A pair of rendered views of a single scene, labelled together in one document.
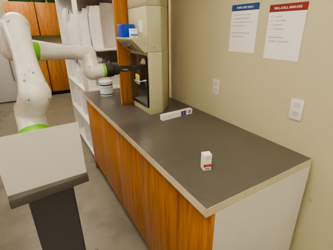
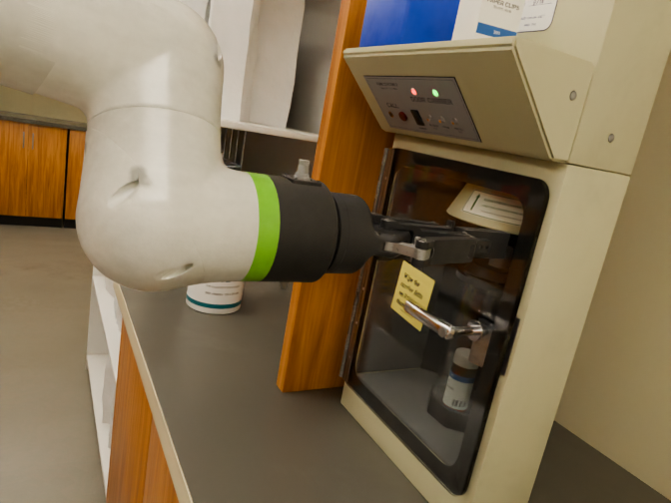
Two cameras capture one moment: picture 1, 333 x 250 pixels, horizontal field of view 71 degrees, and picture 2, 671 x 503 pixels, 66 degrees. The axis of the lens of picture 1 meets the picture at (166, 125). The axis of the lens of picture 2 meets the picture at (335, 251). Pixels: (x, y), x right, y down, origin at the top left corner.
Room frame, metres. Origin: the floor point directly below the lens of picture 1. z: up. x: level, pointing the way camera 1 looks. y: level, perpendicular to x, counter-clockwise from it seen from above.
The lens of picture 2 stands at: (1.19, 0.35, 1.41)
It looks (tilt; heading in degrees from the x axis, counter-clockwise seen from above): 13 degrees down; 0
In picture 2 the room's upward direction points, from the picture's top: 11 degrees clockwise
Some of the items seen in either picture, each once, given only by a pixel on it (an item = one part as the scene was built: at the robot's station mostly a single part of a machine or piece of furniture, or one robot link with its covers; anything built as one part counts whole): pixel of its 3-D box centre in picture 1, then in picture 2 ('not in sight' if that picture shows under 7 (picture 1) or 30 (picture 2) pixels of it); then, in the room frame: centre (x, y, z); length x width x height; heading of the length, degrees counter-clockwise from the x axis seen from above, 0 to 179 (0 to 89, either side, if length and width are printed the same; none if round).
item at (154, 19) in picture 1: (153, 61); (514, 217); (1.94, 0.10, 1.33); 0.32 x 0.25 x 0.77; 31
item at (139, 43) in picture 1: (131, 44); (438, 97); (1.85, 0.26, 1.46); 0.32 x 0.11 x 0.10; 31
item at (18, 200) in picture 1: (45, 173); not in sight; (0.97, 0.60, 0.92); 0.32 x 0.32 x 0.04; 36
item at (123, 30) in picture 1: (126, 31); (415, 20); (1.92, 0.30, 1.56); 0.10 x 0.10 x 0.09; 31
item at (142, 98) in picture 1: (139, 80); (422, 304); (1.87, 0.21, 1.19); 0.30 x 0.01 x 0.40; 30
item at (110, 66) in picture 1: (109, 69); (291, 226); (1.64, 0.39, 1.31); 0.09 x 0.06 x 0.12; 30
